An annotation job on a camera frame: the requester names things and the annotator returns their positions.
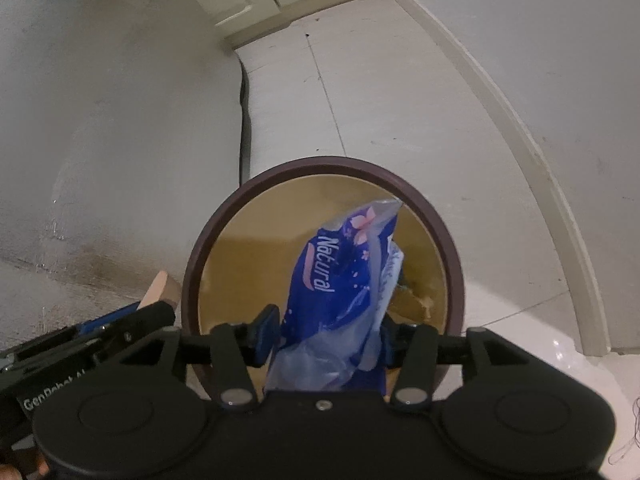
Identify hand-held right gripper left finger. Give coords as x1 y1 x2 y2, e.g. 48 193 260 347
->
115 305 280 409

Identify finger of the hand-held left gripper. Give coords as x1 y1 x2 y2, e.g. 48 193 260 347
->
75 304 142 337
100 302 177 357

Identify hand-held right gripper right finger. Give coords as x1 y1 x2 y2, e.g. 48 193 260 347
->
380 317 538 409

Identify tan cardboard box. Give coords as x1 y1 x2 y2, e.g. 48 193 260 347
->
137 269 182 312

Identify brown cardboard piece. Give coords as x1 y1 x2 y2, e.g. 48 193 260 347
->
395 280 439 324

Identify dark blue plastic wrapper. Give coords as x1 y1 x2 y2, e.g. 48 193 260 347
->
264 198 405 394

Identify yellow bin with brown rim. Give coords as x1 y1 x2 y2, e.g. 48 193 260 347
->
180 156 465 402

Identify white kitchen island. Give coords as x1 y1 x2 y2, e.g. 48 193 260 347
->
0 0 252 307

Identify black floor cable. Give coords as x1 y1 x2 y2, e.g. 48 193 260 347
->
238 56 254 182

